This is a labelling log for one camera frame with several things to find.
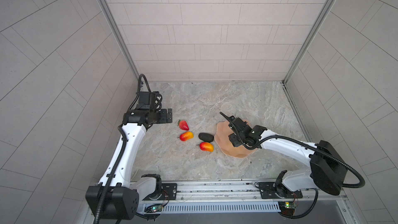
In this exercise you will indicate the aluminium corner frame post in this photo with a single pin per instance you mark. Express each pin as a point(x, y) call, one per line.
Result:
point(119, 39)
point(327, 6)

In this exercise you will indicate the left green circuit board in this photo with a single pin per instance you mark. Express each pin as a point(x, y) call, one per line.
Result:
point(154, 208)

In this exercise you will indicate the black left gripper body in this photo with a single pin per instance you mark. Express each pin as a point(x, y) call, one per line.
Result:
point(159, 116)

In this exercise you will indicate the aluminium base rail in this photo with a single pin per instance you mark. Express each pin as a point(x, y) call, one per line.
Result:
point(217, 189)

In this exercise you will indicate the red orange fake mango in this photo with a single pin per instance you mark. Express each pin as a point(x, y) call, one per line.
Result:
point(205, 146)

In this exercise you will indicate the green circuit board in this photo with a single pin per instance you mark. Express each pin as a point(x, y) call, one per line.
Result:
point(287, 208)
point(154, 208)

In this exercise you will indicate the right green circuit board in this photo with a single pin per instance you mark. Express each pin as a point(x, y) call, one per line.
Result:
point(287, 208)

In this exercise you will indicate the aluminium corner frame post right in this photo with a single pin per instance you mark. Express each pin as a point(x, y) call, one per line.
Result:
point(327, 6)

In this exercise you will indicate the dark brown fake avocado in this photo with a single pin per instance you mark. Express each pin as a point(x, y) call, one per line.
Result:
point(206, 137)

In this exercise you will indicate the red fake strawberry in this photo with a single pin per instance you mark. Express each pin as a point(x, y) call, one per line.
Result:
point(183, 125)

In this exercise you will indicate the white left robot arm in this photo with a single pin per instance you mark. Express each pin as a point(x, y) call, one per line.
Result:
point(119, 171)

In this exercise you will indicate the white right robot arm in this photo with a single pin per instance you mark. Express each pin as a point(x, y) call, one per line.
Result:
point(321, 172)

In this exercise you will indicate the red yellow fake mango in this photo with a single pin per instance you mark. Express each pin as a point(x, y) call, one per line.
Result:
point(186, 136)

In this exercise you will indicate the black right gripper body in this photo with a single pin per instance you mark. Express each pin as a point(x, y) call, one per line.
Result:
point(233, 139)

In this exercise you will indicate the aluminium corner frame post left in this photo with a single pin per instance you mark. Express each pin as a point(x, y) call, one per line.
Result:
point(119, 39)

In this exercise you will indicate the white ventilation grille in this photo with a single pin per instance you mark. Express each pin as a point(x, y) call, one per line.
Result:
point(213, 207)

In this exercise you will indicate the pink wavy fruit bowl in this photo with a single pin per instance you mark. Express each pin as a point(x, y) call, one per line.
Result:
point(222, 139)

